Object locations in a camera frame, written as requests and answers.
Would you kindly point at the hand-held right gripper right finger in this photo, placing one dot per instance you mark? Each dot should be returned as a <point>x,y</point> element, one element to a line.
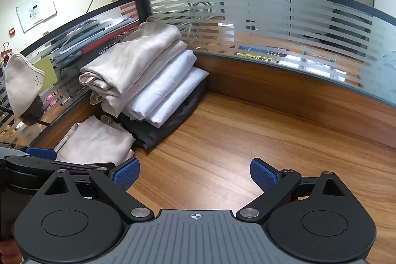
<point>263,175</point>

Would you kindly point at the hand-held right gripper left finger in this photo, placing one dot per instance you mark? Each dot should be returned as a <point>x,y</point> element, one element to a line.
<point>126,175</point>

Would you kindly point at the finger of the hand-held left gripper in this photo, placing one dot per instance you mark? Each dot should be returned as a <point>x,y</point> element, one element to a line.
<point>37,166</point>
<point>41,153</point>

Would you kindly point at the beige folded garment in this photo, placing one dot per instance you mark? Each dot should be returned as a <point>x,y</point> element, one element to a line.
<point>123,60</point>
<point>92,140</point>

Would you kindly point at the black folded garment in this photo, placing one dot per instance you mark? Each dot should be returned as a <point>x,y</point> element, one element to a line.
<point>167,131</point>

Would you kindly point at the yellow sticky note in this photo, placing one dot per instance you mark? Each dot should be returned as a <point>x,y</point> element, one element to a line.
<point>48,66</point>

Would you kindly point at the white folded garment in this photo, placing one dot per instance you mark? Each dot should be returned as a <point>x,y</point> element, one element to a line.
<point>182,90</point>
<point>167,75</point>

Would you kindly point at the binder clip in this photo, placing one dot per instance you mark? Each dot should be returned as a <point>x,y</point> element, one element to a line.
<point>6,53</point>

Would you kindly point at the frosted striped glass partition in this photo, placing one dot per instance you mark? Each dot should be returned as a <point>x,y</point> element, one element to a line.
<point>77,35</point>
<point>278,19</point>

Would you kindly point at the red fire alarm button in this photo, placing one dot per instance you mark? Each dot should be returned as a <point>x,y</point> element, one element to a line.
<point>12,31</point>

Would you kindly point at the wall whiteboard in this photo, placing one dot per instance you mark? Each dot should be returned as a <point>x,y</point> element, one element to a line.
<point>37,12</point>

